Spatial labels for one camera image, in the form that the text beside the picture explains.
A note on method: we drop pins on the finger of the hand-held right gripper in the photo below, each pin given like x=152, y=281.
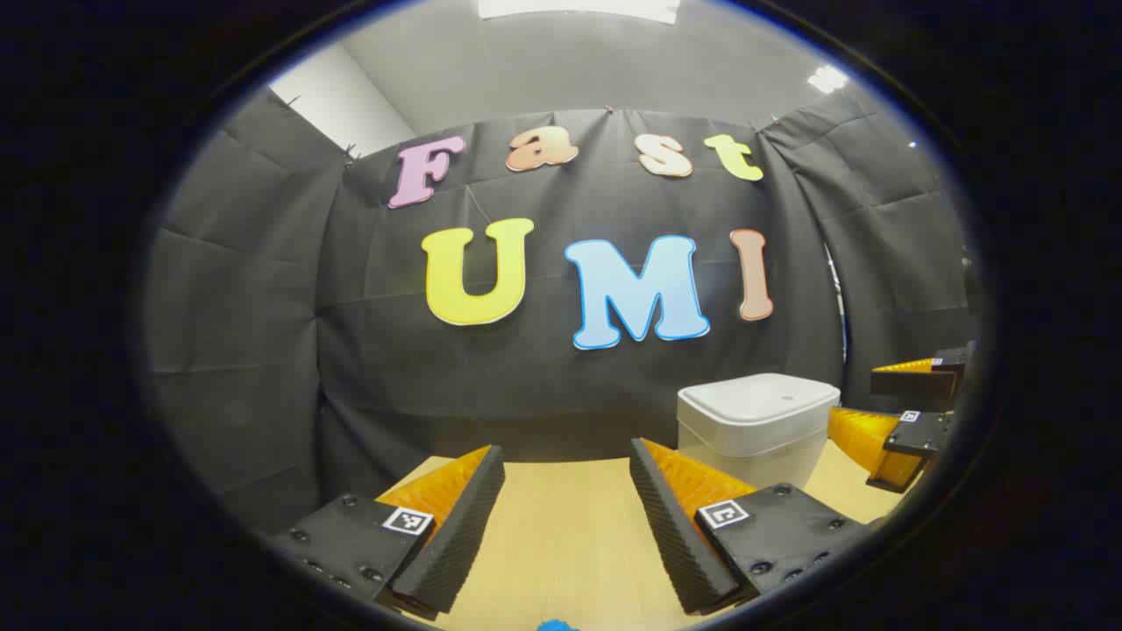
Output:
x=912, y=383
x=877, y=443

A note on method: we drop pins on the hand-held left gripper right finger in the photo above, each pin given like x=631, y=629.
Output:
x=671, y=535

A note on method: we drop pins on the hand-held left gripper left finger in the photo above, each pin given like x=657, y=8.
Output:
x=465, y=526

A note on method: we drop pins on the white desktop garbage bin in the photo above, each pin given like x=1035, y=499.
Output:
x=754, y=421

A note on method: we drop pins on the blue paper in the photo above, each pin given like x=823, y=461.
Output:
x=554, y=626

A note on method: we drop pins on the wooden desktop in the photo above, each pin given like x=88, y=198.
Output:
x=570, y=543

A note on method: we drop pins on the black backdrop cloth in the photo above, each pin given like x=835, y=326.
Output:
x=368, y=350

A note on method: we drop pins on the small ceiling light panel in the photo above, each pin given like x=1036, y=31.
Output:
x=827, y=79

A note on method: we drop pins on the large ceiling light panel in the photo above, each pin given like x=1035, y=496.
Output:
x=578, y=9

